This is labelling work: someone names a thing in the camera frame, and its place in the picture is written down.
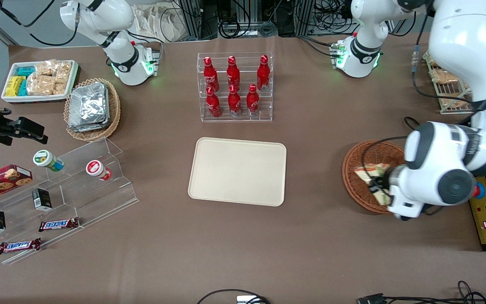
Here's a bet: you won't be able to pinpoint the white rectangular snack tray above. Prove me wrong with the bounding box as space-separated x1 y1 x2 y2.
1 60 79 104

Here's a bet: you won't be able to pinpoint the black looped table cable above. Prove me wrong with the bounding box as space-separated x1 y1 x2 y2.
196 289 271 304

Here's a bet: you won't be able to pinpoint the green lid yogurt cup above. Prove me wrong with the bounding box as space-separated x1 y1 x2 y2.
32 149 65 172

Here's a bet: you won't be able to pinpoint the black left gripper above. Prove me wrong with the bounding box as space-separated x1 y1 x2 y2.
369 166 395 195

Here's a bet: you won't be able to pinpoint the beige rectangular tray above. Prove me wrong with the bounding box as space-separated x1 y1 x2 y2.
188 137 287 207

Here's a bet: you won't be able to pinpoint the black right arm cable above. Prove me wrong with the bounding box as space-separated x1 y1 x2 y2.
0 0 80 47

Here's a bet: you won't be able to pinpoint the round brown wicker basket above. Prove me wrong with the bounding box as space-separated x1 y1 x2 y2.
342 140 409 214

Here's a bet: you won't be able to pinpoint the black coiled cable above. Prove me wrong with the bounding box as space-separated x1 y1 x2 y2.
219 18 253 39

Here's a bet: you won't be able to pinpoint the white wire rack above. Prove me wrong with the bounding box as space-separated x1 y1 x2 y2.
422 50 480 115

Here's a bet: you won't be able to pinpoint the clear acrylic bottle rack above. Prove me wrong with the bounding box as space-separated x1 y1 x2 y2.
197 52 273 122

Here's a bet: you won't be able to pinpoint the white cloth bag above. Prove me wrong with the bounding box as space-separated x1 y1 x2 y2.
132 3 186 43

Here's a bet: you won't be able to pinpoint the snickers chocolate bar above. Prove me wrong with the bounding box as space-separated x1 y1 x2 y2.
38 217 80 233
0 238 42 255

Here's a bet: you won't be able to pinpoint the oval light wicker basket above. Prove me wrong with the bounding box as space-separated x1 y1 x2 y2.
64 78 121 142

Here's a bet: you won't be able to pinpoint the triangular sandwich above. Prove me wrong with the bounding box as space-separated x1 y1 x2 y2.
354 163 392 206

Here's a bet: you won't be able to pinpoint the clear acrylic stepped display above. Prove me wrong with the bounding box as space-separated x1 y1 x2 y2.
0 136 139 265

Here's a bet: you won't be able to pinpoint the red cola bottle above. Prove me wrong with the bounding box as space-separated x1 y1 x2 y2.
228 84 242 117
246 84 260 117
256 55 271 92
203 57 220 92
205 87 222 118
227 56 241 91

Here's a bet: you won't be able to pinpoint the red lid yogurt cup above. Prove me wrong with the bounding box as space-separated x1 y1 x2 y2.
85 160 113 182

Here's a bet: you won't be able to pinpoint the silver foil pack stack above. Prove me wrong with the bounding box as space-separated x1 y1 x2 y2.
68 82 111 133

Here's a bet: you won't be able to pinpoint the black left base cables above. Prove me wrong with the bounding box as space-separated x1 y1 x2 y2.
297 35 341 58

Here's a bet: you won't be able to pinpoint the black tangled table cables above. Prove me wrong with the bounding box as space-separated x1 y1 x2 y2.
357 280 486 304

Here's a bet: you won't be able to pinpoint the yellow snack pack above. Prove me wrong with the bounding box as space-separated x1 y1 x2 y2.
5 76 26 97

